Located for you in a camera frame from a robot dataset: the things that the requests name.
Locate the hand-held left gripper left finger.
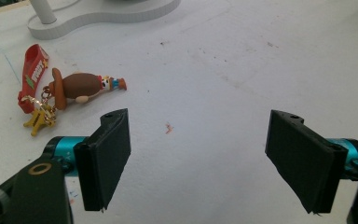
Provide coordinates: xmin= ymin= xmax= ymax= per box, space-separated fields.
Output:
xmin=42 ymin=107 xmax=132 ymax=213

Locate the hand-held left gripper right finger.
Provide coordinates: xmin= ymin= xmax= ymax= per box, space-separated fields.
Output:
xmin=264 ymin=109 xmax=358 ymax=216

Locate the white stand base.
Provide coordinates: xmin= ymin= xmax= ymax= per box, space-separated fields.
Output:
xmin=27 ymin=0 xmax=182 ymax=41

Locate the cowboy figure keychain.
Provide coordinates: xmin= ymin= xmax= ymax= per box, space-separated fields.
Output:
xmin=17 ymin=43 xmax=129 ymax=137

